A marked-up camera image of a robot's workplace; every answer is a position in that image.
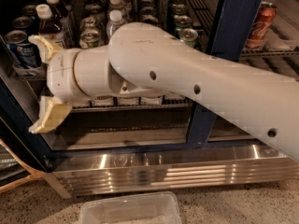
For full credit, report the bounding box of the white arizona can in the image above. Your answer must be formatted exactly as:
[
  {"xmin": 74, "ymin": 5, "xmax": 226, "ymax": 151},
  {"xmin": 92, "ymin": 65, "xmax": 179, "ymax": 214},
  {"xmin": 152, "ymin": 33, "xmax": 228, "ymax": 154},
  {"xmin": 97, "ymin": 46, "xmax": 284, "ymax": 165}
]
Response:
[
  {"xmin": 79, "ymin": 29, "xmax": 105, "ymax": 49},
  {"xmin": 79, "ymin": 16, "xmax": 101, "ymax": 32}
]

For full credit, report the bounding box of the top wire shelf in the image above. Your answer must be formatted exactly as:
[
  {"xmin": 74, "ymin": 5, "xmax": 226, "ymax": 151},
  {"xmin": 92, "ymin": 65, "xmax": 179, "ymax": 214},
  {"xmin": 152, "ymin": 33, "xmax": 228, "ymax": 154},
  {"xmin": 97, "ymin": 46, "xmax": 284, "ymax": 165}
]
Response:
[{"xmin": 12, "ymin": 0, "xmax": 299, "ymax": 81}]

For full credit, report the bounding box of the clear plastic bin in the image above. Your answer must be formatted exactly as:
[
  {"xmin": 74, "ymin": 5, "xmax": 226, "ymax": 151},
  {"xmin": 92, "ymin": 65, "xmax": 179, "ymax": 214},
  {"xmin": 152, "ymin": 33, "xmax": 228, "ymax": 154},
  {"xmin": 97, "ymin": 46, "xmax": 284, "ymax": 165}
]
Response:
[{"xmin": 78, "ymin": 191, "xmax": 182, "ymax": 224}]

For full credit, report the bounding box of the green can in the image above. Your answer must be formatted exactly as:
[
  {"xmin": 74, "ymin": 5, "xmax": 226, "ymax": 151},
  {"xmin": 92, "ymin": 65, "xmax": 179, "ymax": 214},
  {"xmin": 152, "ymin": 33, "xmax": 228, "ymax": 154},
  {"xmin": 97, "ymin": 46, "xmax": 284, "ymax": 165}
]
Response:
[
  {"xmin": 178, "ymin": 28, "xmax": 198, "ymax": 48},
  {"xmin": 174, "ymin": 15, "xmax": 192, "ymax": 36}
]

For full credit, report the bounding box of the front blue pepsi can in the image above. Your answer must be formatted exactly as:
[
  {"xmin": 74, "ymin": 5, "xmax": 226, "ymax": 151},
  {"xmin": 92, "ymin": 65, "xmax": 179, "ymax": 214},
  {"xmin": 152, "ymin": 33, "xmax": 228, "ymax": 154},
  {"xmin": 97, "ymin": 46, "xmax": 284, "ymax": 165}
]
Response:
[{"xmin": 4, "ymin": 30, "xmax": 41, "ymax": 69}]

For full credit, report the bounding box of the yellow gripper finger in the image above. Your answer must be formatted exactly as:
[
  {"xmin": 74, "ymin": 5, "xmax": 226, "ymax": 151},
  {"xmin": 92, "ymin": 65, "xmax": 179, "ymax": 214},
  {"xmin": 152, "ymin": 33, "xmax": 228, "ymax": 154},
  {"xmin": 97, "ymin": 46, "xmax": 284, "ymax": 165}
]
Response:
[
  {"xmin": 29, "ymin": 96, "xmax": 72, "ymax": 133},
  {"xmin": 28, "ymin": 35, "xmax": 64, "ymax": 63}
]

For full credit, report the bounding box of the lower wire shelf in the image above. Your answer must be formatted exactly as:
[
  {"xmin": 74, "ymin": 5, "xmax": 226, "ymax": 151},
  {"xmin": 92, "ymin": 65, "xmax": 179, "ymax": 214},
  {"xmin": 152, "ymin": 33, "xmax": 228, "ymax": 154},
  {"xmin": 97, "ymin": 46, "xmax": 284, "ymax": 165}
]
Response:
[{"xmin": 36, "ymin": 87, "xmax": 195, "ymax": 115}]

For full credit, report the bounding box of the front green can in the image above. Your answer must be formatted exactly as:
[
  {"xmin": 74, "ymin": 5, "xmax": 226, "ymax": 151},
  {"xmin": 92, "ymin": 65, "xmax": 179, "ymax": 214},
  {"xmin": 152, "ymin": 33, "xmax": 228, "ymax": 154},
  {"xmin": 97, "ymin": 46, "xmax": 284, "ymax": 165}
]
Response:
[{"xmin": 178, "ymin": 28, "xmax": 198, "ymax": 48}]

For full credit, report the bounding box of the front clear water bottle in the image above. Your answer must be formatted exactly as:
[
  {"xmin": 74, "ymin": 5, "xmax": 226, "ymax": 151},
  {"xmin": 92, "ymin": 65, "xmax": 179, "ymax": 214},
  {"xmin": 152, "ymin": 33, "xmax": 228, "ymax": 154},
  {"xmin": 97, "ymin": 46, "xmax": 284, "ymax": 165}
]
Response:
[{"xmin": 107, "ymin": 10, "xmax": 127, "ymax": 38}]

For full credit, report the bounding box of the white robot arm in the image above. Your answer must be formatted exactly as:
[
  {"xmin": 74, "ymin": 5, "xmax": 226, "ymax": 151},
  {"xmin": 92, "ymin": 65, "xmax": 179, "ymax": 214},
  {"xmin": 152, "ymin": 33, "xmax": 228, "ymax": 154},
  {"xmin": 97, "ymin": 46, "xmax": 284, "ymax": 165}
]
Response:
[{"xmin": 29, "ymin": 22, "xmax": 299, "ymax": 161}]

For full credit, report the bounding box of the front white arizona can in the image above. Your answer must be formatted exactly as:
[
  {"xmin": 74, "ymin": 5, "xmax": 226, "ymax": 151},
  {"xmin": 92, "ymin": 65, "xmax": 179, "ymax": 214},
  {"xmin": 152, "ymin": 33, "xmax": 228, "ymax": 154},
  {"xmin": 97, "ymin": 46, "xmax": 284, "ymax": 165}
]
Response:
[{"xmin": 79, "ymin": 29, "xmax": 105, "ymax": 49}]

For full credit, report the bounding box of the blue fridge door frame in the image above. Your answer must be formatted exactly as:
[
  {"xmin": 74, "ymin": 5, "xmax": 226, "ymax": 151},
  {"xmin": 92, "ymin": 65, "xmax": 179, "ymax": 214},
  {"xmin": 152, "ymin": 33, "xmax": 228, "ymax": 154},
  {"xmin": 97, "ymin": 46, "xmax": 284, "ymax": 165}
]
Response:
[{"xmin": 187, "ymin": 0, "xmax": 262, "ymax": 147}]

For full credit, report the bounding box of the red coca-cola can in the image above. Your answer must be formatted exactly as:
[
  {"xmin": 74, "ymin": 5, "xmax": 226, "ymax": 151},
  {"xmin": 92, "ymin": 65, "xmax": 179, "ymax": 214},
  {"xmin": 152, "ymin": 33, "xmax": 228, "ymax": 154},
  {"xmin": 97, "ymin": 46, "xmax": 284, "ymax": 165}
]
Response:
[{"xmin": 245, "ymin": 1, "xmax": 277, "ymax": 49}]

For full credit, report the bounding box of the blue pepsi can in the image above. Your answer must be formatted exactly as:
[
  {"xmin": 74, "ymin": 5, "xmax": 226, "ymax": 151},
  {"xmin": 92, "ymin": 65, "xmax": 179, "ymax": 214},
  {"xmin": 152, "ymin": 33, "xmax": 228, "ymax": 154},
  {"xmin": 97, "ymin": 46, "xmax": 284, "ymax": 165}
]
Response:
[
  {"xmin": 11, "ymin": 16, "xmax": 38, "ymax": 35},
  {"xmin": 4, "ymin": 30, "xmax": 41, "ymax": 69}
]

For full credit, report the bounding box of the clear water bottle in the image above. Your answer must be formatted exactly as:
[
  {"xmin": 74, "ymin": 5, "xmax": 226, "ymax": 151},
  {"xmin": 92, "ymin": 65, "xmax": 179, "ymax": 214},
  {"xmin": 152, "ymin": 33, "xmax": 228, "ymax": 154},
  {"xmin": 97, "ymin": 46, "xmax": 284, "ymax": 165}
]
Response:
[
  {"xmin": 107, "ymin": 10, "xmax": 127, "ymax": 38},
  {"xmin": 107, "ymin": 0, "xmax": 130, "ymax": 22}
]

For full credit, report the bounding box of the brown tea bottle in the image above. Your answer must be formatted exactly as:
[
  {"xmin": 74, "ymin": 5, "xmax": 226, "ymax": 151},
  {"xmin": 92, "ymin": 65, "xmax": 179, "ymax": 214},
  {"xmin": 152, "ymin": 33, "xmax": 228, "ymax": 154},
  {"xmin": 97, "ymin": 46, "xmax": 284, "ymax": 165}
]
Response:
[
  {"xmin": 36, "ymin": 4, "xmax": 66, "ymax": 48},
  {"xmin": 44, "ymin": 0, "xmax": 75, "ymax": 39}
]

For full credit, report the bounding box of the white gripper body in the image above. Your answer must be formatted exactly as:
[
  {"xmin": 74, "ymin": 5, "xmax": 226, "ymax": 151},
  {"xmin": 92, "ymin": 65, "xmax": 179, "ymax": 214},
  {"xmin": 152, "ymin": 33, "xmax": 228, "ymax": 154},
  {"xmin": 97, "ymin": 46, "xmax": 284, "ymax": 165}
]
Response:
[{"xmin": 47, "ymin": 49, "xmax": 82, "ymax": 103}]

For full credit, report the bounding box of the wire shelf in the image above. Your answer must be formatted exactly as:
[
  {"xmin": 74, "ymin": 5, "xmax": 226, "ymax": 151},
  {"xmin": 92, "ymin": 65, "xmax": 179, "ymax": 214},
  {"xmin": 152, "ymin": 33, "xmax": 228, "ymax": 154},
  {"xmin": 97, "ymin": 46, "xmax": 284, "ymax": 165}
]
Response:
[
  {"xmin": 12, "ymin": 0, "xmax": 299, "ymax": 81},
  {"xmin": 36, "ymin": 87, "xmax": 195, "ymax": 115}
]

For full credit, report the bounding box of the stainless steel fridge base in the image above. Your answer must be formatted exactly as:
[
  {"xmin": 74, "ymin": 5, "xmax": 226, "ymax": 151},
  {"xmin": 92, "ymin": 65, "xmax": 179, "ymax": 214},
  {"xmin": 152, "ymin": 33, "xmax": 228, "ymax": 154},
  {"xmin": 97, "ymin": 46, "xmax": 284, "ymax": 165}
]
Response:
[{"xmin": 45, "ymin": 142, "xmax": 299, "ymax": 198}]

